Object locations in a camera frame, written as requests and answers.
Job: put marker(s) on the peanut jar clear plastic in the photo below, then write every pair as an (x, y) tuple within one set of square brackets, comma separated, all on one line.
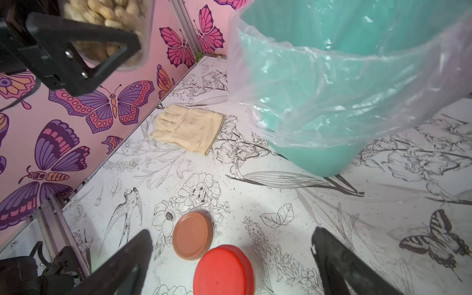
[(133, 16)]

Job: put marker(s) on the left beige cloth glove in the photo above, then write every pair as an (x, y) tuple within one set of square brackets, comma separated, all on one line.
[(194, 130)]

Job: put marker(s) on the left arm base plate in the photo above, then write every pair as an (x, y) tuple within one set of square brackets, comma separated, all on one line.
[(34, 275)]

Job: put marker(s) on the mint green trash bin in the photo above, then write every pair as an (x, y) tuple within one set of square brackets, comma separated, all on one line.
[(332, 92)]

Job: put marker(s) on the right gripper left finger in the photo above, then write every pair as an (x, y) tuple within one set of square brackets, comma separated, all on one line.
[(124, 273)]

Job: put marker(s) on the brown jar lid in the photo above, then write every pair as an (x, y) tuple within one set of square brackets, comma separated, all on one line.
[(192, 236)]

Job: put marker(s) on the red lid peanut jar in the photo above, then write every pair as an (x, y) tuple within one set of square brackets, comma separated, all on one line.
[(224, 270)]

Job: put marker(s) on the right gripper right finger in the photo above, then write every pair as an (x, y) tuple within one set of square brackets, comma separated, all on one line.
[(342, 272)]

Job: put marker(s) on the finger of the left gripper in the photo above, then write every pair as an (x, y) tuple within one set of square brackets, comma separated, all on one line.
[(44, 44)]

